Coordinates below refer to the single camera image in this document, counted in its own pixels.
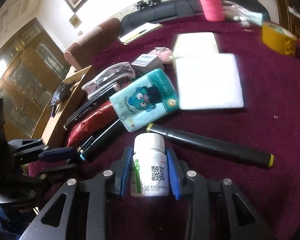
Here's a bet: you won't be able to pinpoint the white medicine bottle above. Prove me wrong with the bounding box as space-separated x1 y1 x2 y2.
130 133 170 197

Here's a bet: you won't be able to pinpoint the black marker blue cap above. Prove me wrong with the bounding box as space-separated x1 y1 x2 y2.
77 119 125 163

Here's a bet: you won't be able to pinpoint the red plastic packet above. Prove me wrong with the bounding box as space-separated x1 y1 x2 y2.
66 100 117 147

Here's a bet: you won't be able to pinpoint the black marker yellow caps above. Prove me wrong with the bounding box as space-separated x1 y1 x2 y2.
146 124 274 168

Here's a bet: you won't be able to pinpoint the black marker pen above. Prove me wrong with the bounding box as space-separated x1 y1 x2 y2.
64 100 117 131

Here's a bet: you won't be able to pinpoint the teal cartoon tissue pack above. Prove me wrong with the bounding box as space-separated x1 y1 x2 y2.
109 69 179 132

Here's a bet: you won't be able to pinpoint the clear patterned pencil pouch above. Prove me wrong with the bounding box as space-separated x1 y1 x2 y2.
82 62 136 100

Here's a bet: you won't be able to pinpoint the small white carton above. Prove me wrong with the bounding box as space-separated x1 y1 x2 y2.
131 54 164 75

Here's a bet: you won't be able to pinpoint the white medicine box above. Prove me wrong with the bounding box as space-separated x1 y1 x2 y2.
172 32 219 57

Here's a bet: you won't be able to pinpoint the cardboard box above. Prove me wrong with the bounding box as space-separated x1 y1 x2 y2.
31 66 91 147

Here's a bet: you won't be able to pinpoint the black foil packet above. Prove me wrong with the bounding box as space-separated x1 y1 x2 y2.
50 82 75 118

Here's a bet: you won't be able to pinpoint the brown armchair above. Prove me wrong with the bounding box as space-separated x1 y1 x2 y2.
64 18 122 70

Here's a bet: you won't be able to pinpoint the pink fluffy pouch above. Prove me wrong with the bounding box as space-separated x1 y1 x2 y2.
149 47 172 65

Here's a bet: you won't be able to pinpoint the notebook with pen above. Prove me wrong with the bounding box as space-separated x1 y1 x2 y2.
119 22 162 45

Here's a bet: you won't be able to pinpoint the black binder clips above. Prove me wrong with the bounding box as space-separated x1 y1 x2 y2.
135 0 161 11

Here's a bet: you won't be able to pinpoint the yellow tape roll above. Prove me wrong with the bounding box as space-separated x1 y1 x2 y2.
262 22 297 57

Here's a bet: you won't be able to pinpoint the black leather sofa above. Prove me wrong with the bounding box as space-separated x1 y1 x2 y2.
121 0 203 35

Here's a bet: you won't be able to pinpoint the white cloth pile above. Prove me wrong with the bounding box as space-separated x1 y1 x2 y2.
222 0 263 28

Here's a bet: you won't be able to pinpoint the pink knitted thermos bottle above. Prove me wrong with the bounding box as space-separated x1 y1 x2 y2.
199 0 225 22

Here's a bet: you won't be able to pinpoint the black bag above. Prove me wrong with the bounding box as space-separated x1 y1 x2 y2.
224 0 268 14

